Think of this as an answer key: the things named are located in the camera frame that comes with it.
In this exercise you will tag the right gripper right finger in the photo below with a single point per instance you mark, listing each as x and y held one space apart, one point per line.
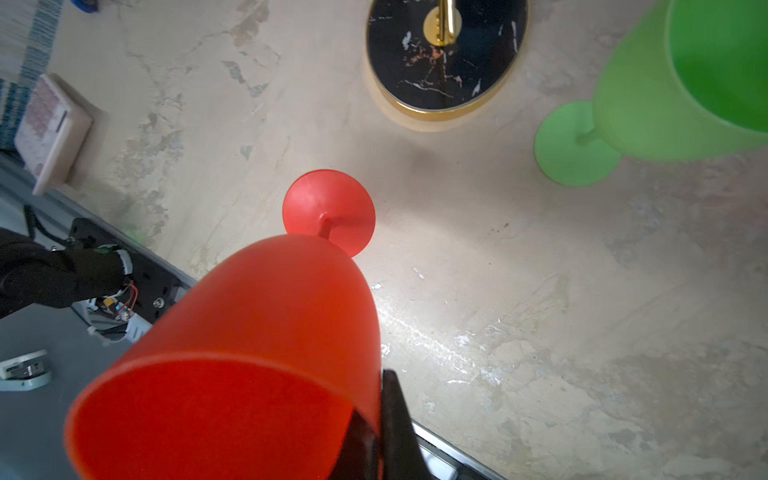
401 454

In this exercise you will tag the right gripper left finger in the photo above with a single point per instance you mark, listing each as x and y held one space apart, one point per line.
358 458

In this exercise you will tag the red wine glass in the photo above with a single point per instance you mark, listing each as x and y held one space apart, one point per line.
255 373

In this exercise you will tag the green wine glass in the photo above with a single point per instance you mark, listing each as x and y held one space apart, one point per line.
688 82

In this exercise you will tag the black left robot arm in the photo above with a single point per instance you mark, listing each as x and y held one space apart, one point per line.
33 274

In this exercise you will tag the gold wine glass rack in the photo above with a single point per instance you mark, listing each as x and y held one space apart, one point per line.
440 60

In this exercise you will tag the pink white calculator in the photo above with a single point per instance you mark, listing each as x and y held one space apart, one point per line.
51 134

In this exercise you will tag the blue stapler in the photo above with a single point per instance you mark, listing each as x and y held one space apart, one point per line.
86 6

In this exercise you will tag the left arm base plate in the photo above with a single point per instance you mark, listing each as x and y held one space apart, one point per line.
160 285

